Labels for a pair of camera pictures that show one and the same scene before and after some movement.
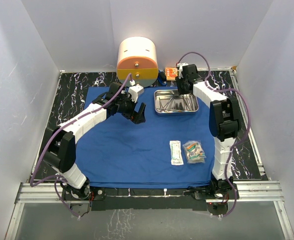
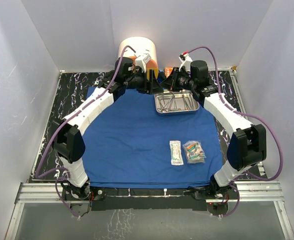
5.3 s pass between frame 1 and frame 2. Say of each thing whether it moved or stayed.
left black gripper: moved
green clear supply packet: stayed
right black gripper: moved
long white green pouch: stayed
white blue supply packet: stayed
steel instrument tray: stayed
